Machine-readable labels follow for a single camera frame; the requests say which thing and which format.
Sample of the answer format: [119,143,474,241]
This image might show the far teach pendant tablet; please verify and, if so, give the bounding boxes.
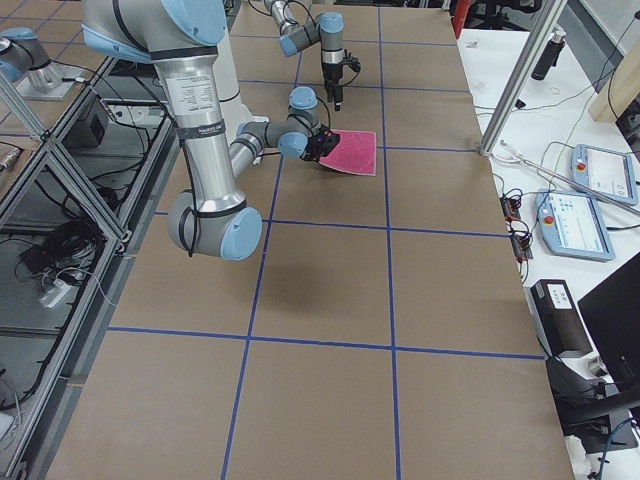
[571,144,639,206]

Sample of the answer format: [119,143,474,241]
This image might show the aluminium frame rack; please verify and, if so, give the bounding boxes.
[1,60,178,479]

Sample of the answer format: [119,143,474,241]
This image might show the black box with label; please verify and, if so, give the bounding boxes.
[530,279,592,358]

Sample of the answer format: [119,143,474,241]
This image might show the near teach pendant tablet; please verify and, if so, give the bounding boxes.
[535,190,615,262]

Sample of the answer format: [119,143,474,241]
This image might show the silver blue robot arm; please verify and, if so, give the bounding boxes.
[263,1,349,111]
[82,1,340,261]

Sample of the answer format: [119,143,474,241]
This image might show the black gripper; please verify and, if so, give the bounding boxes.
[321,62,344,111]
[301,127,341,162]

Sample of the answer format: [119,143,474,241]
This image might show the black computer monitor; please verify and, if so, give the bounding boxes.
[578,254,639,387]

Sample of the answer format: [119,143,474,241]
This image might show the aluminium frame post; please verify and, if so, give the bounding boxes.
[478,0,567,157]

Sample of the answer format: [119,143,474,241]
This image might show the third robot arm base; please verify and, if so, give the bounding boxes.
[1,27,83,100]

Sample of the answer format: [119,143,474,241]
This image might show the black bottle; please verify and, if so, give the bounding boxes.
[531,29,566,81]

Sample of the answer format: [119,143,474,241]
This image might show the metal grabber stick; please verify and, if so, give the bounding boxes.
[489,140,639,216]

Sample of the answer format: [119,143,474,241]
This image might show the teach pendant tablet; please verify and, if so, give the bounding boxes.
[571,144,639,206]
[535,190,615,262]

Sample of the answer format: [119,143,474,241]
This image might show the white power strip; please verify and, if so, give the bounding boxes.
[40,279,71,308]

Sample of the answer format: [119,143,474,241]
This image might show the pink grey towel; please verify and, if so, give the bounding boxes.
[319,130,377,176]

